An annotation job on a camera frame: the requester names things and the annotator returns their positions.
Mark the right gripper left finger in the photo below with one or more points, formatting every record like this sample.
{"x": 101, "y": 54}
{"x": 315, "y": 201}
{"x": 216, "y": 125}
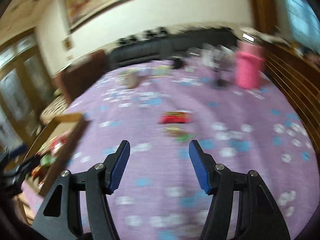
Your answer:
{"x": 59, "y": 215}

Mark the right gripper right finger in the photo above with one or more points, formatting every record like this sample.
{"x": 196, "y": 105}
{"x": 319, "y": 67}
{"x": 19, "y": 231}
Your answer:
{"x": 259, "y": 216}

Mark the green candy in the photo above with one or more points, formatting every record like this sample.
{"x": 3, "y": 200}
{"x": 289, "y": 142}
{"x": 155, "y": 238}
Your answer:
{"x": 179, "y": 134}

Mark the red rectangular snack packet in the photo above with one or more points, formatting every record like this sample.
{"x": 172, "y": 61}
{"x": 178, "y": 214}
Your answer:
{"x": 177, "y": 117}

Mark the cardboard box tray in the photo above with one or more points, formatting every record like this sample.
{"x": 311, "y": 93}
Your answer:
{"x": 54, "y": 146}

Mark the wooden glass door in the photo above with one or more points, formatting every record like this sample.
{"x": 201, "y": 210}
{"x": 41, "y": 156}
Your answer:
{"x": 26, "y": 89}

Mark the brown armchair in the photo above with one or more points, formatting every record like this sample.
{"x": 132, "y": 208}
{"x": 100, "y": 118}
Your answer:
{"x": 81, "y": 74}

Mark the purple floral tablecloth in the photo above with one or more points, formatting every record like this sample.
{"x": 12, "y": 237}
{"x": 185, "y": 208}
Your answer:
{"x": 159, "y": 196}

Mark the wooden cabinet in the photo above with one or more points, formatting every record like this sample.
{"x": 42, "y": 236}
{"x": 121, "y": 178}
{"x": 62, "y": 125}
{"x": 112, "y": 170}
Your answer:
{"x": 299, "y": 82}

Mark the white ceramic mug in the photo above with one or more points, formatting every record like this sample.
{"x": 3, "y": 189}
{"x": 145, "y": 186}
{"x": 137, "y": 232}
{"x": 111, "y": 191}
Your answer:
{"x": 130, "y": 78}

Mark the pink knitted bottle cover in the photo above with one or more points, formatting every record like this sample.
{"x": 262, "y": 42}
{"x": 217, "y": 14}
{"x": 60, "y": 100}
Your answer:
{"x": 250, "y": 62}

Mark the grey phone stand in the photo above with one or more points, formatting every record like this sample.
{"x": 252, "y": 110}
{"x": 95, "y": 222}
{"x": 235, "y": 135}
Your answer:
{"x": 222, "y": 63}

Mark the black small cup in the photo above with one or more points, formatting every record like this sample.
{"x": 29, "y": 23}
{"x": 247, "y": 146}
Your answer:
{"x": 178, "y": 63}

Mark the green booklet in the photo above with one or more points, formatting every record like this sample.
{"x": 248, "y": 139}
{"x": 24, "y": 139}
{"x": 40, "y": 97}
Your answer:
{"x": 160, "y": 71}

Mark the black leather sofa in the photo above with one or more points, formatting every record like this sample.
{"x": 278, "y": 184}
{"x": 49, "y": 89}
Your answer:
{"x": 163, "y": 48}

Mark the window with grille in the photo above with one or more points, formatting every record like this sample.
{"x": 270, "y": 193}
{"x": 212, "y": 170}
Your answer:
{"x": 304, "y": 23}

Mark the small wall plaque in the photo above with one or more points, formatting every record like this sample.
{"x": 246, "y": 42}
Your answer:
{"x": 67, "y": 44}

